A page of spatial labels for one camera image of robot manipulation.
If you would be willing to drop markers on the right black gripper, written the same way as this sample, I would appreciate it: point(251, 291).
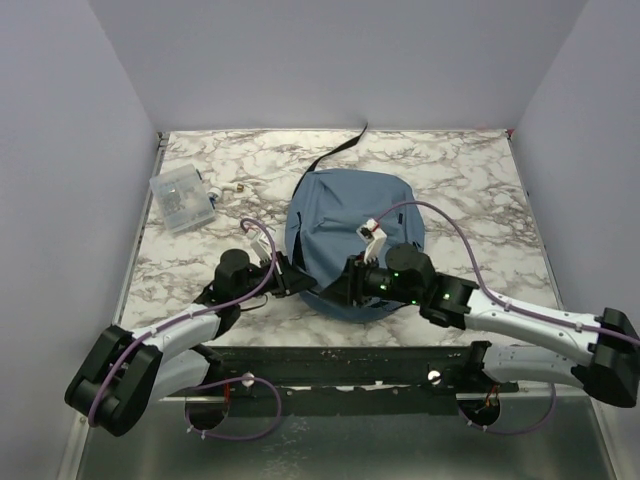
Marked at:
point(350, 287)

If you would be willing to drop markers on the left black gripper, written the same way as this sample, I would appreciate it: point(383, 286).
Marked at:
point(289, 279)

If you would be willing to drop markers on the blue student backpack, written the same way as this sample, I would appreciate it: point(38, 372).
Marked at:
point(325, 211)

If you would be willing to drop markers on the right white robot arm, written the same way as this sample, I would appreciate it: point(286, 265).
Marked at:
point(596, 353)

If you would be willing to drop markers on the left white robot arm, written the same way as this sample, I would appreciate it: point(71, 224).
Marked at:
point(209, 316)

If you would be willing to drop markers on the white plastic fitting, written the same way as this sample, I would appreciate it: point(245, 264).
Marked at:
point(217, 191)

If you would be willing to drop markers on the clear plastic storage box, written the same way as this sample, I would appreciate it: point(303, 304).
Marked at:
point(182, 199)

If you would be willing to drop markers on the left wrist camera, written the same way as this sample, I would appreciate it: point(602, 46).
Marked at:
point(260, 242)

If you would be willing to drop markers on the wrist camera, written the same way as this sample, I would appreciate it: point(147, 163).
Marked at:
point(374, 237)
point(260, 242)

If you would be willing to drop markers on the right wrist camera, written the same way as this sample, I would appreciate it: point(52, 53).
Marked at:
point(374, 237)

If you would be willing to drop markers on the aluminium mounting rail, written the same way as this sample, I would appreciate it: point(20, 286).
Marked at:
point(188, 370)

